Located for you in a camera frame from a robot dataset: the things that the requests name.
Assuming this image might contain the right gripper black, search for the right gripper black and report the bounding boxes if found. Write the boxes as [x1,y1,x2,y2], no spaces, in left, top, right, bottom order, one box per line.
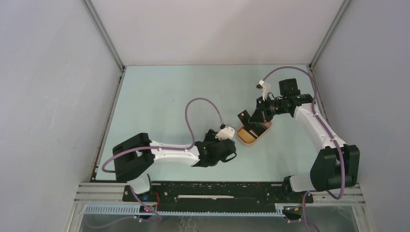
[249,95,289,123]

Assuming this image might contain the pink oval tray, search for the pink oval tray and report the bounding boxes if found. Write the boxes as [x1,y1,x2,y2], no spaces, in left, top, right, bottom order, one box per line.
[236,120,272,146]

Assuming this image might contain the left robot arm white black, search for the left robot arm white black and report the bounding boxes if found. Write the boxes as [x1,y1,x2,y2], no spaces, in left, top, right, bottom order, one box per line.
[112,127,236,201]

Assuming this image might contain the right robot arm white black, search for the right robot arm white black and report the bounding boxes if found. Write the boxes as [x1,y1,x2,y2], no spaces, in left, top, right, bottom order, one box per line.
[237,78,360,202]

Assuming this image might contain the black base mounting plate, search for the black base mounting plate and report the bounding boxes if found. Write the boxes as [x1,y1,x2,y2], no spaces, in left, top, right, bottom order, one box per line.
[138,181,304,212]

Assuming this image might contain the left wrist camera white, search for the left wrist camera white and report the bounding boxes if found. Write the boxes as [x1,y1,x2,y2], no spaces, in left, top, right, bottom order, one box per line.
[215,126,235,141]

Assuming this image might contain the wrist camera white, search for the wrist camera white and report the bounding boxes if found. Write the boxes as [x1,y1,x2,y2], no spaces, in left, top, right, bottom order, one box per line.
[215,126,235,141]
[256,80,271,101]

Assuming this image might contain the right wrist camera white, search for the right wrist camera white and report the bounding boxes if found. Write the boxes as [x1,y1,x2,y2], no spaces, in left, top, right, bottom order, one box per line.
[256,80,271,101]

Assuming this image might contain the grey cable duct rail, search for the grey cable duct rail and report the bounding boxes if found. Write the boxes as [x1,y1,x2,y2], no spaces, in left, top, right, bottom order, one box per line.
[83,204,284,217]

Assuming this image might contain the aluminium frame post right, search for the aluminium frame post right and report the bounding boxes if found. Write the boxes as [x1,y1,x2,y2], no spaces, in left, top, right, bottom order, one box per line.
[309,0,352,70]

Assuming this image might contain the aluminium frame post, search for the aluminium frame post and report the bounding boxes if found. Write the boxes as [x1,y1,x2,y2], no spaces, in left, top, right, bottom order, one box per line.
[82,0,125,72]
[309,0,352,70]

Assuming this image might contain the aluminium frame post left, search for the aluminium frame post left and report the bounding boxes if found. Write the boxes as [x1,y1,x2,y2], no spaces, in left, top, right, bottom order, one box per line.
[82,0,125,72]

